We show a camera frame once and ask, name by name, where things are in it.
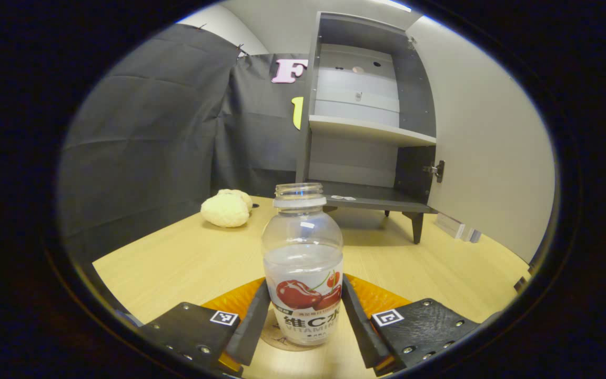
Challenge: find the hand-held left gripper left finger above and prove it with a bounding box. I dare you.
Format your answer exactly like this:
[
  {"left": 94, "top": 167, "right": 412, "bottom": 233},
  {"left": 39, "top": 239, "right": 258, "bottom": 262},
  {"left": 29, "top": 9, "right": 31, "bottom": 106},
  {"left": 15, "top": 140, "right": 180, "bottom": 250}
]
[{"left": 140, "top": 278, "right": 272, "bottom": 377}]

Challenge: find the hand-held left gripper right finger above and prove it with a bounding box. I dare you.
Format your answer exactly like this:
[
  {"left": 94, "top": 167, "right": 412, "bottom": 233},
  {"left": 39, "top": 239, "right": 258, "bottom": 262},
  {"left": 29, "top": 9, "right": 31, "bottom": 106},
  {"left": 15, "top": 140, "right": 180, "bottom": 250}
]
[{"left": 341, "top": 274, "right": 480, "bottom": 375}]

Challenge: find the round wooden coaster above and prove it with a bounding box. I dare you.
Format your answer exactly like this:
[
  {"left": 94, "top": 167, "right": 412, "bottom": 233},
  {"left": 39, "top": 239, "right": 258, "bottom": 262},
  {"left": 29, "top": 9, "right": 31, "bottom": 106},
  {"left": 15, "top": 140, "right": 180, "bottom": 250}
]
[{"left": 260, "top": 310, "right": 314, "bottom": 352}]

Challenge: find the clear plastic bottle red label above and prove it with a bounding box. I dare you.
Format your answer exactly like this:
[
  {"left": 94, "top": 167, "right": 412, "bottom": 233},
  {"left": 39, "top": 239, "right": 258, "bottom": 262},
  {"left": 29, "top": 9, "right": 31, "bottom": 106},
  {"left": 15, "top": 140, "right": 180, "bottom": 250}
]
[{"left": 262, "top": 183, "right": 344, "bottom": 347}]

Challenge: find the white cabinet door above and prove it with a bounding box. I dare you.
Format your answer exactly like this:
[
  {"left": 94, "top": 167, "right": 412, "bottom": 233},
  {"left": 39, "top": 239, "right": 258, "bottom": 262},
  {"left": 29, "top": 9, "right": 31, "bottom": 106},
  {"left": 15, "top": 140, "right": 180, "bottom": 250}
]
[{"left": 406, "top": 16, "right": 556, "bottom": 264}]

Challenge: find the grey cabinet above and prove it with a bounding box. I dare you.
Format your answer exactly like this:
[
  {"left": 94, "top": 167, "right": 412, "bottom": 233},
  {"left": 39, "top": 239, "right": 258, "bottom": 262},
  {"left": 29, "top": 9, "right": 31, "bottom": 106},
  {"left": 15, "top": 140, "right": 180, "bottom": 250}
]
[{"left": 295, "top": 12, "right": 443, "bottom": 244}]

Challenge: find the white cabinet shelf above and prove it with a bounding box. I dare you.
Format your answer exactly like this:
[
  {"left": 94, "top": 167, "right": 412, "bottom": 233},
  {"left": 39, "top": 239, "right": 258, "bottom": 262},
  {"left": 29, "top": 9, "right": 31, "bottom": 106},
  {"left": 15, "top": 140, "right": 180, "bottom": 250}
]
[{"left": 308, "top": 115, "right": 437, "bottom": 147}]

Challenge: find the cream plush toy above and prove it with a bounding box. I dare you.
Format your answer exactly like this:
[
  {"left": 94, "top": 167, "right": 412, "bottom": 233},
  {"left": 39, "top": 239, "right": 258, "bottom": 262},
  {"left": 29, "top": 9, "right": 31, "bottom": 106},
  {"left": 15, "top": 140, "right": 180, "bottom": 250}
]
[{"left": 200, "top": 189, "right": 254, "bottom": 228}]

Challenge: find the black backdrop cloth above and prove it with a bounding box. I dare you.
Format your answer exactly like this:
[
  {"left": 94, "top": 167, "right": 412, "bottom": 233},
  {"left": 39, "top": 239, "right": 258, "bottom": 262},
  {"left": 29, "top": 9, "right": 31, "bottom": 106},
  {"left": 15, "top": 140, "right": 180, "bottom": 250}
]
[{"left": 58, "top": 24, "right": 311, "bottom": 264}]

